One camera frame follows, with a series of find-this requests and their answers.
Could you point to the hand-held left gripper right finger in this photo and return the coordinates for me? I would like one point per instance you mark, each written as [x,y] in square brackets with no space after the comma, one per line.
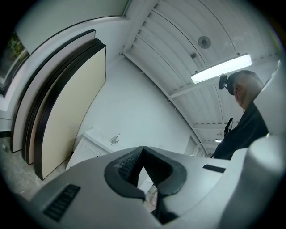
[172,179]

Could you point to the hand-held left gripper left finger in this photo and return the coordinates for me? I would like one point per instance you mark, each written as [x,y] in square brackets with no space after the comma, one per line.
[115,176]

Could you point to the white sink cabinet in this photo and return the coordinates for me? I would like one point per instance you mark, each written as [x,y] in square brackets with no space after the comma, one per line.
[87,152]

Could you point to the white door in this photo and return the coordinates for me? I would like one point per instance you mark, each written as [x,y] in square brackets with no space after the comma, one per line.
[190,145]

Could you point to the cream board with black edge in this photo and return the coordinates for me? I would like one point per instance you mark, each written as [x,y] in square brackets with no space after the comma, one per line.
[73,111]

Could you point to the black stand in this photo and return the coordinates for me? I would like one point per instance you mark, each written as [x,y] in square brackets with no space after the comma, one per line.
[228,126]

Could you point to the person's black shirt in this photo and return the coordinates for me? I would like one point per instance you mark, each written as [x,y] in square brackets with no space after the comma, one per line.
[243,134]

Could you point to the person's head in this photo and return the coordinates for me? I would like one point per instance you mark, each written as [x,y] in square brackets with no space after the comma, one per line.
[248,89]

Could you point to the long ceiling tube light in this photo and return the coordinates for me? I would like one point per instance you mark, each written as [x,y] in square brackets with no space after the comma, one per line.
[221,68]

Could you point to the round ceiling fixture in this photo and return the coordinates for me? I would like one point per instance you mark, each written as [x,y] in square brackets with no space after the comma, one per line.
[204,42]

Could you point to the window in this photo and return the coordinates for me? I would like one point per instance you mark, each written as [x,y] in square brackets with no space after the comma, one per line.
[11,60]

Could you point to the white board with black frame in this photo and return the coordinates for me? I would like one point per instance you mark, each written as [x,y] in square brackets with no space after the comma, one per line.
[22,120]

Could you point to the black head-worn camera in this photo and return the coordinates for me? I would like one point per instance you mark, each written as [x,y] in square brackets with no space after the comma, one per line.
[223,81]

